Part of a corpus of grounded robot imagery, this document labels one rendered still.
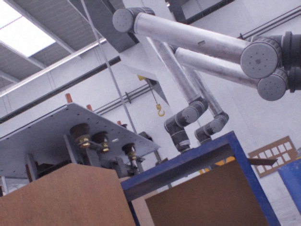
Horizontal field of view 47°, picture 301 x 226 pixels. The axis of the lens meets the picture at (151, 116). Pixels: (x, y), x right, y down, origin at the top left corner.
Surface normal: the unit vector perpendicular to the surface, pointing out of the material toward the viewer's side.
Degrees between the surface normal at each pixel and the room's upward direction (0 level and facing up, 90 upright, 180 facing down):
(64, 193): 90
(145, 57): 90
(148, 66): 90
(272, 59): 113
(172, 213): 90
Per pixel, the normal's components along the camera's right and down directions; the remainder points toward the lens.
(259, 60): -0.41, 0.29
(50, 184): -0.27, -0.20
